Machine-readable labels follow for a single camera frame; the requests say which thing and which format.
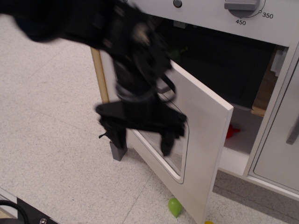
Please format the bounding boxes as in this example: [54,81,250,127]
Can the grey cabinet leg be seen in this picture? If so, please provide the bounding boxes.
[110,142,128,161]

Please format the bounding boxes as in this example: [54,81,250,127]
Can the grey side cabinet door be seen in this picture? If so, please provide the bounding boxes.
[250,49,299,194]

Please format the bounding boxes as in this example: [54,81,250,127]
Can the white oven door with window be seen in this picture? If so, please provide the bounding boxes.
[127,63,234,224]

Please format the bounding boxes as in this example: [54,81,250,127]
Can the dark grey oven tray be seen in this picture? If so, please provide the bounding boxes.
[156,19,275,108]

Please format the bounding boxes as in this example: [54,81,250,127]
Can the red toy ketchup bottle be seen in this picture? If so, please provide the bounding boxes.
[226,124,241,139]

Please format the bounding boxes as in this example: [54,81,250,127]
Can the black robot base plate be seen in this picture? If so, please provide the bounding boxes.
[0,197,59,224]

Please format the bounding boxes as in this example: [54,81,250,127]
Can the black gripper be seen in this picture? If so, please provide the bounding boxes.
[95,95,186,156]

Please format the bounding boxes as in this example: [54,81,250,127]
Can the grey round oven button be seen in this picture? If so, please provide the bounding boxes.
[173,0,182,8]

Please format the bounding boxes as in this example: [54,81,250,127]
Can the green toy pear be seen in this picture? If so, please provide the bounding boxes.
[168,198,183,218]

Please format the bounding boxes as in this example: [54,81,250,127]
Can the green toy bell pepper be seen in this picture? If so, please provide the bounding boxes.
[168,47,188,63]

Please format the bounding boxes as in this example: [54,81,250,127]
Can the grey oven temperature knob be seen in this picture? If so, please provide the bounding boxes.
[224,0,260,18]

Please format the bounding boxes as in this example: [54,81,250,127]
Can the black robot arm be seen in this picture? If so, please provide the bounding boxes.
[0,0,187,156]

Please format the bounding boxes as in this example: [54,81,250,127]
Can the grey cabinet door handle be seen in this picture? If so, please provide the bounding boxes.
[286,118,299,145]

